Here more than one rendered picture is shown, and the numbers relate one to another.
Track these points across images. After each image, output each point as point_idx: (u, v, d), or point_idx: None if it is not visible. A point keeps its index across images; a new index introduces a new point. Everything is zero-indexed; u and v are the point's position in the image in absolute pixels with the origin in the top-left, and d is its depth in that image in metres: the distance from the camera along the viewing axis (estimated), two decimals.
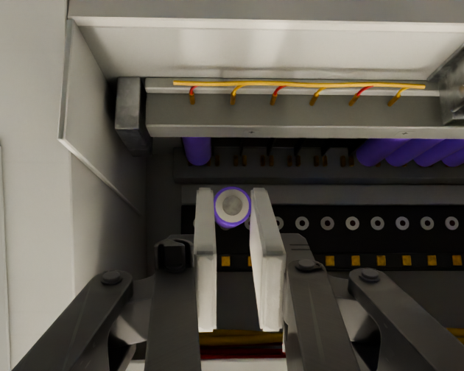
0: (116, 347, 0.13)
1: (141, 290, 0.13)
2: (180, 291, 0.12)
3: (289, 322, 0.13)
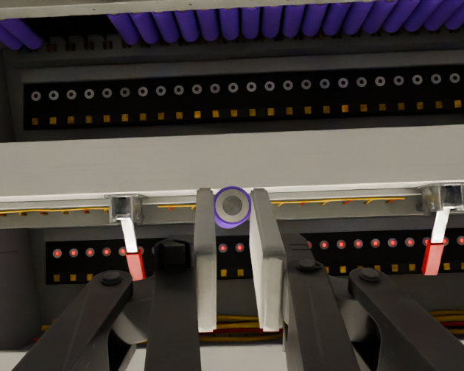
0: (116, 347, 0.13)
1: (141, 290, 0.13)
2: (180, 291, 0.12)
3: (289, 322, 0.13)
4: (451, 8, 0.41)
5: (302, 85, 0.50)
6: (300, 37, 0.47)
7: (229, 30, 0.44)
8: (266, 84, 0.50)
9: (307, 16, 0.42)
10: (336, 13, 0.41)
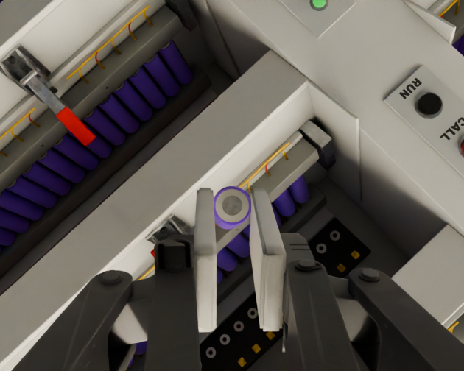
0: (116, 347, 0.13)
1: (141, 290, 0.13)
2: (180, 291, 0.12)
3: (289, 322, 0.13)
4: (235, 246, 0.42)
5: None
6: None
7: None
8: None
9: None
10: None
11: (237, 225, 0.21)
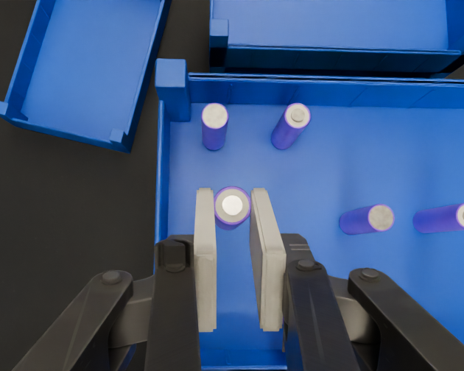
0: (116, 347, 0.13)
1: (141, 290, 0.13)
2: (180, 291, 0.12)
3: (289, 322, 0.13)
4: None
5: None
6: None
7: None
8: None
9: None
10: None
11: None
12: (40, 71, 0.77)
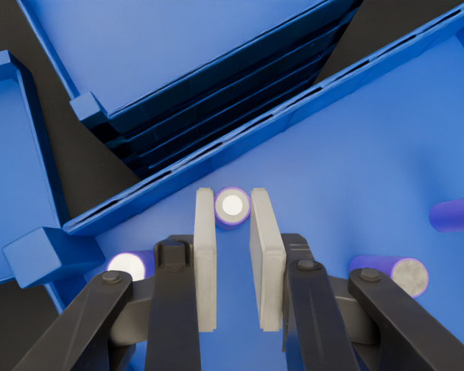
0: (116, 347, 0.13)
1: (141, 290, 0.13)
2: (180, 291, 0.12)
3: (289, 322, 0.13)
4: None
5: None
6: None
7: None
8: None
9: None
10: None
11: None
12: None
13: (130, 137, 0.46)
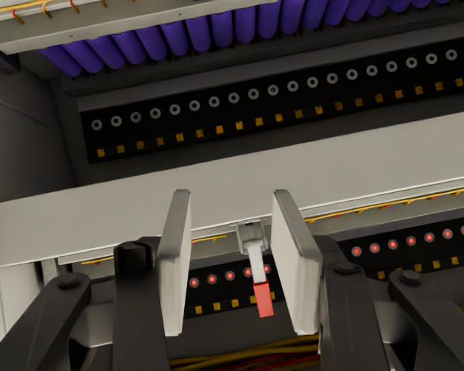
0: (72, 350, 0.13)
1: (99, 293, 0.13)
2: (142, 294, 0.12)
3: (324, 324, 0.13)
4: None
5: (387, 68, 0.45)
6: (384, 15, 0.43)
7: (316, 18, 0.39)
8: (348, 73, 0.46)
9: None
10: None
11: (124, 37, 0.36)
12: None
13: None
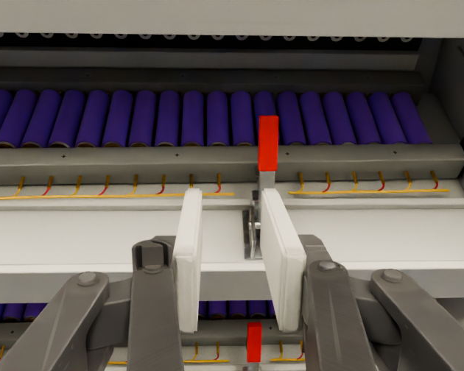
0: (91, 348, 0.13)
1: (118, 291, 0.13)
2: (159, 292, 0.12)
3: (308, 323, 0.13)
4: None
5: None
6: (61, 95, 0.39)
7: (143, 107, 0.37)
8: (101, 34, 0.38)
9: (49, 121, 0.36)
10: (12, 126, 0.35)
11: (344, 135, 0.35)
12: None
13: None
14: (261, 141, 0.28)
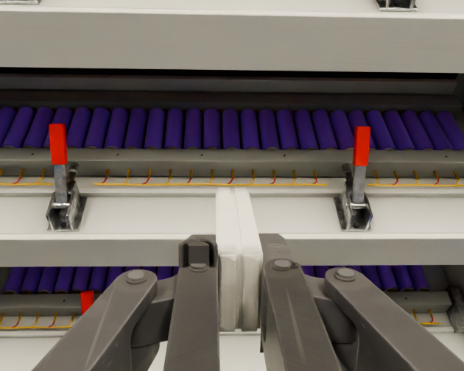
0: (140, 345, 0.13)
1: (165, 289, 0.14)
2: (202, 291, 0.12)
3: (266, 323, 0.13)
4: None
5: None
6: (183, 112, 0.50)
7: (250, 121, 0.48)
8: None
9: (180, 131, 0.48)
10: (155, 135, 0.46)
11: (405, 143, 0.47)
12: None
13: None
14: (357, 144, 0.39)
